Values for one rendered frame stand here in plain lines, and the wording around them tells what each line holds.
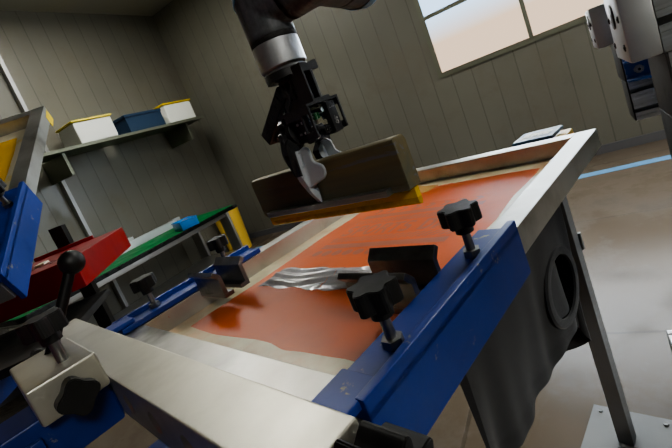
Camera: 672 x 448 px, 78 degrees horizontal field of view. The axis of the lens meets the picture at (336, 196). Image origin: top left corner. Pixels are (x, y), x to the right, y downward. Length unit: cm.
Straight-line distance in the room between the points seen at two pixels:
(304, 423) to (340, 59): 477
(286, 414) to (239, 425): 3
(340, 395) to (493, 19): 426
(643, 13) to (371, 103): 430
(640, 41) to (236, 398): 58
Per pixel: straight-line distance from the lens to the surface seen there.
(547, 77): 446
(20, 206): 107
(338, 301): 60
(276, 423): 28
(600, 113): 452
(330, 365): 48
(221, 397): 34
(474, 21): 448
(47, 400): 47
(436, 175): 109
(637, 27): 64
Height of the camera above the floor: 119
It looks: 10 degrees down
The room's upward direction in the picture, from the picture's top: 22 degrees counter-clockwise
